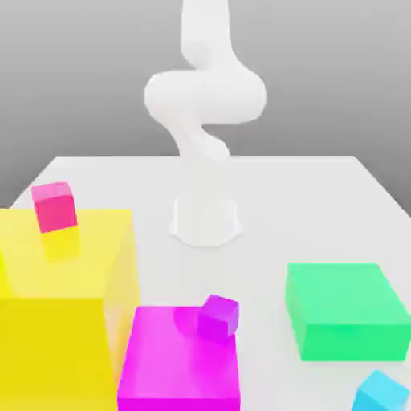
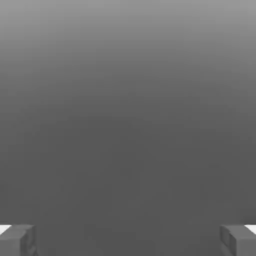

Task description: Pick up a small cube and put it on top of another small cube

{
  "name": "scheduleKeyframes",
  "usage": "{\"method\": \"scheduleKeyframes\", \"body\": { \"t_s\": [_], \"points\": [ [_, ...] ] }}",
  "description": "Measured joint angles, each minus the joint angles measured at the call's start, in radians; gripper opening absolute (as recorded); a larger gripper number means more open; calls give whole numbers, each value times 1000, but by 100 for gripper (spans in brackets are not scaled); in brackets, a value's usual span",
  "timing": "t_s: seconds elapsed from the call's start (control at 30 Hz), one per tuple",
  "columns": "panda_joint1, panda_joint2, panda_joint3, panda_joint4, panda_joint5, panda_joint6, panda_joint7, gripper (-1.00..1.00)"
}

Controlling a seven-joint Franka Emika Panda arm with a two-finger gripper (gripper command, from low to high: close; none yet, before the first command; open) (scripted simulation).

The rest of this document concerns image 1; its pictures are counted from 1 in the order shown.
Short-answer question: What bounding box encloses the small purple cube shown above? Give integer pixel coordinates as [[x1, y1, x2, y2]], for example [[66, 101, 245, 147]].
[[197, 294, 241, 342]]

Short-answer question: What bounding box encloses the small pink cube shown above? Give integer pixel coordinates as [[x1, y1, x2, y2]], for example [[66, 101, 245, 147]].
[[31, 181, 79, 234]]

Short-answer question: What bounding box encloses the small cyan cube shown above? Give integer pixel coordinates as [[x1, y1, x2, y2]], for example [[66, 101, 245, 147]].
[[352, 369, 411, 411]]

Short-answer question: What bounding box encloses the large magenta box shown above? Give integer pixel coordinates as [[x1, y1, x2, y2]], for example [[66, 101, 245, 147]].
[[116, 305, 242, 411]]

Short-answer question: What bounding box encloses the large green box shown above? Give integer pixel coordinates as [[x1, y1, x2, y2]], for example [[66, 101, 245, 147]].
[[284, 262, 411, 363]]

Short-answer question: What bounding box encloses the large yellow box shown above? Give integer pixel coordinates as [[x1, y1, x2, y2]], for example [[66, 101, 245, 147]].
[[0, 207, 141, 411]]

